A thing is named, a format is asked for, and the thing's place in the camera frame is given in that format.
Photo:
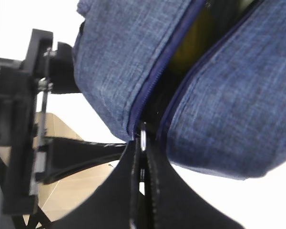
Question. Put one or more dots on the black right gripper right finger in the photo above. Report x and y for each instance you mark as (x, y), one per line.
(174, 204)

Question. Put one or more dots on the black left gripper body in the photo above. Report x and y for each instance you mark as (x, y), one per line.
(20, 83)

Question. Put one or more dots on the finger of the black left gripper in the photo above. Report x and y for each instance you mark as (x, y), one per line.
(63, 157)
(61, 70)

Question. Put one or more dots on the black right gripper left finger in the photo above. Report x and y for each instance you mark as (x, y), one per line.
(115, 204)

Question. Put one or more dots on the navy blue lunch bag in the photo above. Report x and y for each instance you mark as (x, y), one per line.
(225, 116)

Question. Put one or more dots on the yellow lemon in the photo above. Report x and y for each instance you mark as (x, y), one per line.
(196, 41)

